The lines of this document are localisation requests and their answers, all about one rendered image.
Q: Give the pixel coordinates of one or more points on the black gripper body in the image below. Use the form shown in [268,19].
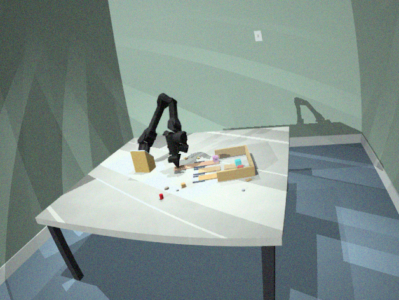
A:
[173,152]

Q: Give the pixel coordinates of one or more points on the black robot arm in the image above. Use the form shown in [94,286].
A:
[177,136]

